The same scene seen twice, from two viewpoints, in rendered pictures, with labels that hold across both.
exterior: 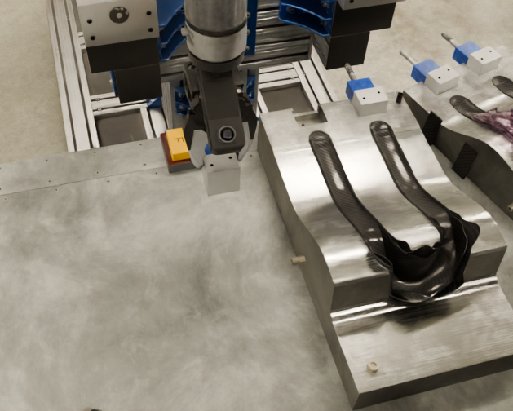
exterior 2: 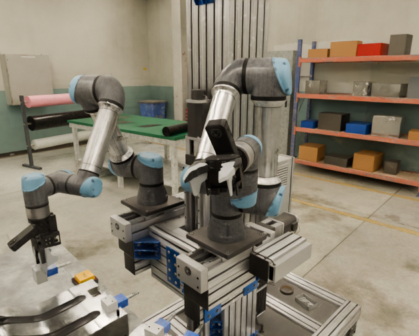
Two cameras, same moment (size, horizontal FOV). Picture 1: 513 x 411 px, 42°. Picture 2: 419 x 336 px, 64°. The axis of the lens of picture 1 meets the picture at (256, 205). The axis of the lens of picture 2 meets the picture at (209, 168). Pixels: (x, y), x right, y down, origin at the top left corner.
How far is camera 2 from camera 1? 1.40 m
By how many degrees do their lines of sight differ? 62
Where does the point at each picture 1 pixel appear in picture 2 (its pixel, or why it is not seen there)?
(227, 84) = (30, 229)
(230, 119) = (18, 238)
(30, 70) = not seen: hidden behind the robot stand
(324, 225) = (15, 310)
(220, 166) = (35, 267)
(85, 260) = (21, 280)
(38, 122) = not seen: hidden behind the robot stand
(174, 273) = (15, 301)
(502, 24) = not seen: outside the picture
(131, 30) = (120, 235)
